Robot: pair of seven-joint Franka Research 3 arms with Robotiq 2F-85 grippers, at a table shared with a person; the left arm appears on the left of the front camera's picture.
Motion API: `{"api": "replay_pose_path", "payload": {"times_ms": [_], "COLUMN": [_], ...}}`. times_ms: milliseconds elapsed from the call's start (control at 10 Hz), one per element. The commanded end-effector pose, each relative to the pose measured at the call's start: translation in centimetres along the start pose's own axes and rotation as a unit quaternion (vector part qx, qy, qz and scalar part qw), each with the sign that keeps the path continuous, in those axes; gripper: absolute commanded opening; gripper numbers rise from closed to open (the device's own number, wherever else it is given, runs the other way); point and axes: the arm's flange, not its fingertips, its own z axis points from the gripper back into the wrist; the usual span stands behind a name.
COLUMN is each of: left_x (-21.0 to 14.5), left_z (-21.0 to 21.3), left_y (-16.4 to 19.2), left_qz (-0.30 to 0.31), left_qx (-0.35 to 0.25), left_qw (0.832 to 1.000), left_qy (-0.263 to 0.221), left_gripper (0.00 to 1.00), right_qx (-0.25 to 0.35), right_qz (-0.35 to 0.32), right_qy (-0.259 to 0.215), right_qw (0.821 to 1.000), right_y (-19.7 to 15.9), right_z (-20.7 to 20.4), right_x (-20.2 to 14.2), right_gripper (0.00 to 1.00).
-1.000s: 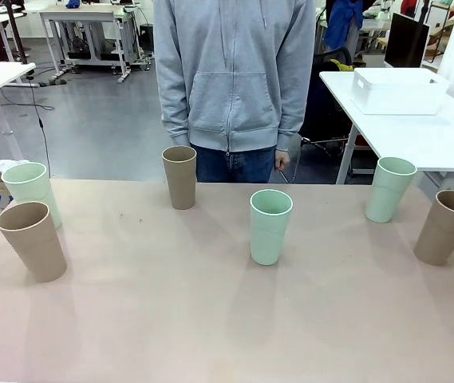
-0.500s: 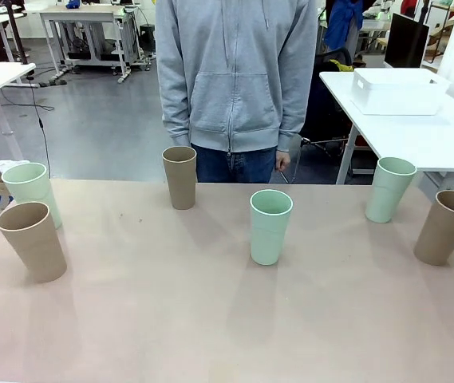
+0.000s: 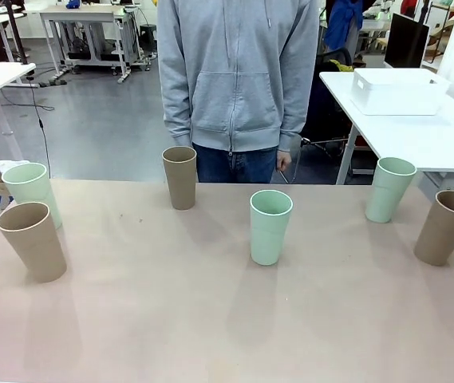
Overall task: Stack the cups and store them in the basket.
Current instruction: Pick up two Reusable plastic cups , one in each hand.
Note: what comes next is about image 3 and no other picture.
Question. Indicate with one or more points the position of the person's left hand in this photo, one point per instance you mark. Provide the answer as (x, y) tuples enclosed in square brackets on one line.
[(284, 159)]

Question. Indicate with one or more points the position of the mint green plastic cup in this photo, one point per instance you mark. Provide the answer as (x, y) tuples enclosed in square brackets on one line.
[(386, 199), (31, 187), (268, 239)]

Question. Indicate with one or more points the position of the brown plastic cup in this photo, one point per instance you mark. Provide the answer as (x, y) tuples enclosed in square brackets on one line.
[(438, 235), (180, 187), (35, 247)]

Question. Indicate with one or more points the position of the white plastic basket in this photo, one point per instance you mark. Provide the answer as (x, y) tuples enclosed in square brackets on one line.
[(394, 99)]

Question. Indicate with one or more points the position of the person's right forearm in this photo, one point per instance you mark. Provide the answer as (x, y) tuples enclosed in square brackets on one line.
[(174, 111)]

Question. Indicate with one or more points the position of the person's left forearm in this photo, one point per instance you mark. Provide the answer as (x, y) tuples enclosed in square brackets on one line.
[(296, 115)]

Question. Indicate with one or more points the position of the black office chair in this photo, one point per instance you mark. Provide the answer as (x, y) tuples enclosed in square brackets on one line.
[(326, 111)]

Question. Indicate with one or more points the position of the person in grey hoodie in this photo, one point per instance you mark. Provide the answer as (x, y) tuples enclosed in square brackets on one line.
[(234, 80)]

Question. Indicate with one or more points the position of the white side table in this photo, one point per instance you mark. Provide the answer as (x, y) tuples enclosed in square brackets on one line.
[(410, 135)]

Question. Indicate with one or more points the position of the blue hanging jacket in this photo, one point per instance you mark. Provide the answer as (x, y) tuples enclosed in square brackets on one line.
[(342, 24)]

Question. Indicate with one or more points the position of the black computer monitor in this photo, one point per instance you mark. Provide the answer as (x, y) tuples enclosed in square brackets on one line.
[(406, 40)]

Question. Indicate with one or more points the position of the white workshop desk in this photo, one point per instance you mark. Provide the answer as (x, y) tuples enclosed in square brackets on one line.
[(79, 16)]

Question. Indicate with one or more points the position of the crumpled white paper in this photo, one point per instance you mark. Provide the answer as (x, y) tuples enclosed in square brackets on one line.
[(11, 164)]

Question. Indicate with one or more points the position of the black tripod pole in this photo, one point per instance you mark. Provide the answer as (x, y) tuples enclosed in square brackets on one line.
[(16, 32)]

